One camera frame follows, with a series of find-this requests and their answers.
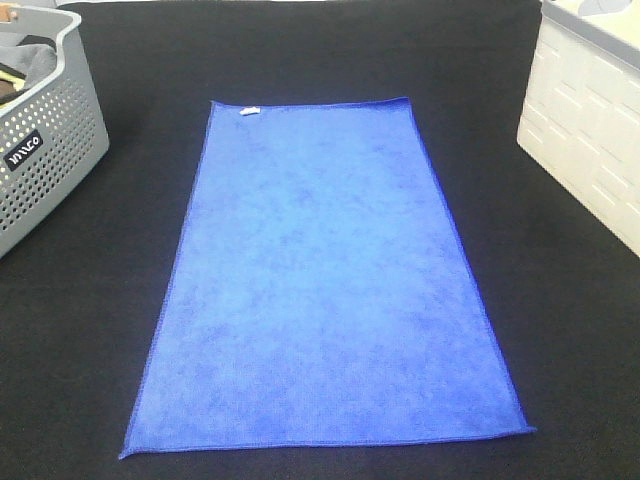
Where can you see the yellow and brown cloth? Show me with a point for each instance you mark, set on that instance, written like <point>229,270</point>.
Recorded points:
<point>12,83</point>

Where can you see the grey perforated laundry basket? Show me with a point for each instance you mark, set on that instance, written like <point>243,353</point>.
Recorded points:
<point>52,135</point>

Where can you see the grey towel in basket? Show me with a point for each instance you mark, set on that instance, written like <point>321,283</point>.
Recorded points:
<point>29,62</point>

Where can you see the white plastic storage crate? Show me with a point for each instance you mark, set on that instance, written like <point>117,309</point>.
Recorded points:
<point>580,115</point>

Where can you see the blue microfiber towel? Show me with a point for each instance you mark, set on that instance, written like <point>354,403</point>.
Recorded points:
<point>320,295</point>

